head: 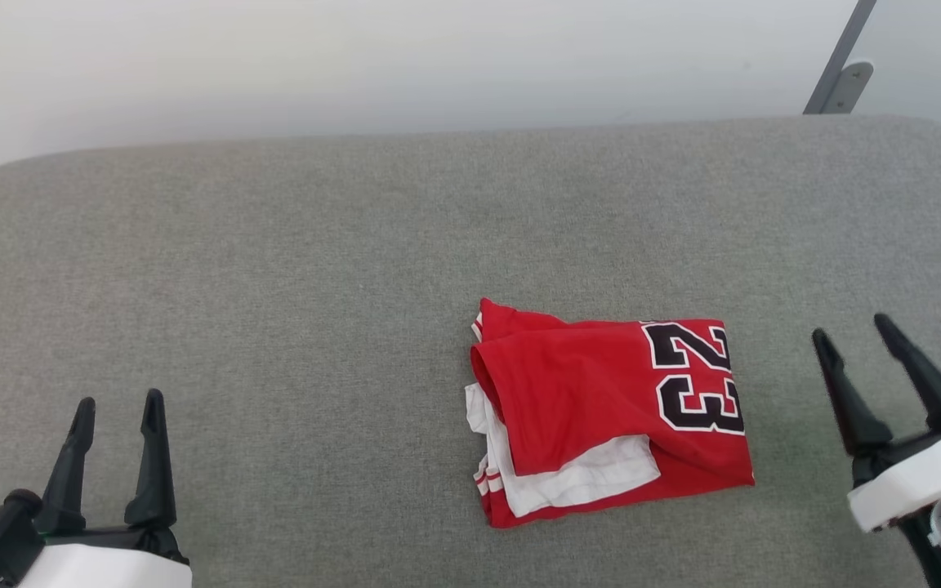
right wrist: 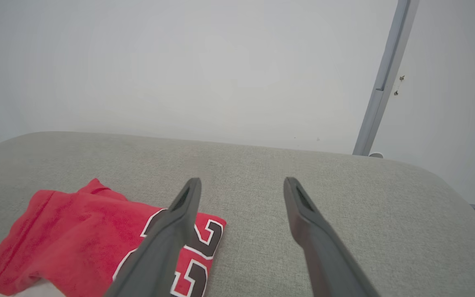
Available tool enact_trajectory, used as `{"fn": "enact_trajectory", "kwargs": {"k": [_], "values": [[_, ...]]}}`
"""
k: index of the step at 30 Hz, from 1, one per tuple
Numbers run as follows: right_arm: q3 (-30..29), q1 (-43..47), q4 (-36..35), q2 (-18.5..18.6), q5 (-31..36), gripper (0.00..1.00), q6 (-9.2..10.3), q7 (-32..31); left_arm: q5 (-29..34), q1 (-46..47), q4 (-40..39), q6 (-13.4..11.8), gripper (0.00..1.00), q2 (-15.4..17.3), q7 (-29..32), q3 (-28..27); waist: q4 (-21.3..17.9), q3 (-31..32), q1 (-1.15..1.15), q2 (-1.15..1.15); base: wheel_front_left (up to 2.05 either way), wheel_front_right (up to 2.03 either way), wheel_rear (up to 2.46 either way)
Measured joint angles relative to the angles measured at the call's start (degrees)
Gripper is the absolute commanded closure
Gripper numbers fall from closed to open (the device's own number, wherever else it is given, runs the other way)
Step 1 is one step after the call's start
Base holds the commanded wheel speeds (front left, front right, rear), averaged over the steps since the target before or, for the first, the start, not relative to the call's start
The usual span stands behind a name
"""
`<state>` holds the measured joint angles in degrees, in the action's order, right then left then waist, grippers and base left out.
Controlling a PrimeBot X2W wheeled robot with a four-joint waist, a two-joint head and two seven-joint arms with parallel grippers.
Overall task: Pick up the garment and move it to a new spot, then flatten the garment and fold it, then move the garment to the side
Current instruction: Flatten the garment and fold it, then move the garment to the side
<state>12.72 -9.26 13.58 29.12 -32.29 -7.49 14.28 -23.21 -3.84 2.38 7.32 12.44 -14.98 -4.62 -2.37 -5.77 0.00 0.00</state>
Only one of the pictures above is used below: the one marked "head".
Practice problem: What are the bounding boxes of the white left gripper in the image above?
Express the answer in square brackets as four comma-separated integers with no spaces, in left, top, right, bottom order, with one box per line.
[17,388,194,588]

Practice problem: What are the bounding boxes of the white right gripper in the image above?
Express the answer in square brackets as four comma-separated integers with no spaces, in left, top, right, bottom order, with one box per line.
[811,313,941,534]

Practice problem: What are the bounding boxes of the red Bulls basketball jersey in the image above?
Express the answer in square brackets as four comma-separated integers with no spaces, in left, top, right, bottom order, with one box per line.
[464,297,756,529]

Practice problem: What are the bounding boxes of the grey fabric sofa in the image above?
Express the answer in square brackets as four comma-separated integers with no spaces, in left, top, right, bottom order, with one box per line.
[0,114,941,588]

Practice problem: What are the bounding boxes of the grey metal bracket post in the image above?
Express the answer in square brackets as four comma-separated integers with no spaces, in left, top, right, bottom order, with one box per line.
[802,0,879,116]

